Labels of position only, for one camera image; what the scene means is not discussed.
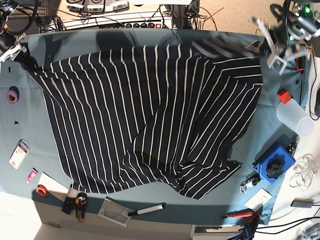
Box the white small booklet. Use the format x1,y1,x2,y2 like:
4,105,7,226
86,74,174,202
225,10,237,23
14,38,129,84
244,188,272,212

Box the blue box with knob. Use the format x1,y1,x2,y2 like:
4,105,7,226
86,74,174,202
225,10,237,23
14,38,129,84
253,141,296,184

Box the white cable ties bundle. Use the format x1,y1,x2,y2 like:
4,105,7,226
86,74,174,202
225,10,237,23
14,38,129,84
289,153,320,192

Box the navy white striped t-shirt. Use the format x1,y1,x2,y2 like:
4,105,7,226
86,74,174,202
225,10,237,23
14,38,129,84
30,42,263,200

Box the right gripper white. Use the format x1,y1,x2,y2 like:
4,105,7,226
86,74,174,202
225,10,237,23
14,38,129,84
0,33,27,63

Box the pink tube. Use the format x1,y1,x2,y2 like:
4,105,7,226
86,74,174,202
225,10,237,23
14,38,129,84
26,168,38,183

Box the red black screwdriver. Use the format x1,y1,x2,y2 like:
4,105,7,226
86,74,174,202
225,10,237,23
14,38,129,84
218,211,254,219

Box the teal table cloth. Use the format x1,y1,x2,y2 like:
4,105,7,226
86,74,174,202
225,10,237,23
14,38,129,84
0,28,314,225

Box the black power strip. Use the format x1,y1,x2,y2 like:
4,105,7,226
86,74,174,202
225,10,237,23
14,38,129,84
98,22,169,29

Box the white paper sheet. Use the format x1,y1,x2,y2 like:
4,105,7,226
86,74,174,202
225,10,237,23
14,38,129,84
38,172,69,195

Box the red black clamp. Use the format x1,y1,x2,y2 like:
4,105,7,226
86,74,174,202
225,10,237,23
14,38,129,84
295,56,306,72

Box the white packaged card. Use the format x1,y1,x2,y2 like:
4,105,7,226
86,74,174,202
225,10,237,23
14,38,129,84
9,139,30,170

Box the orange black pliers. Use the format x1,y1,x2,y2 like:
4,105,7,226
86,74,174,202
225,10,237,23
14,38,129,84
75,192,87,222

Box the grey flat device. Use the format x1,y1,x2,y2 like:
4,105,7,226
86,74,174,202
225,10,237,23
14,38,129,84
290,199,314,208

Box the black perforated plate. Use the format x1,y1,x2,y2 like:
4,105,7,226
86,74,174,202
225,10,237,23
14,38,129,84
61,187,79,215

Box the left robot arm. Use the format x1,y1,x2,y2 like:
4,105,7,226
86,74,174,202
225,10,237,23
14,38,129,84
250,0,320,75

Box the silver carabiner pulley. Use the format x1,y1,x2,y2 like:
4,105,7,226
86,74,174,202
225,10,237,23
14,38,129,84
239,173,261,195

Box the purple tape roll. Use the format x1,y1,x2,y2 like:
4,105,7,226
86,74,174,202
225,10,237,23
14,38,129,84
7,86,20,104

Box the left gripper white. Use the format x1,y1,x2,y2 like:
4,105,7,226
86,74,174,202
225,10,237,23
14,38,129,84
249,16,311,75

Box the orange tape roll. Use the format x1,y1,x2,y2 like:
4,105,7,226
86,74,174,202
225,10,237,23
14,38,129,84
35,184,49,198

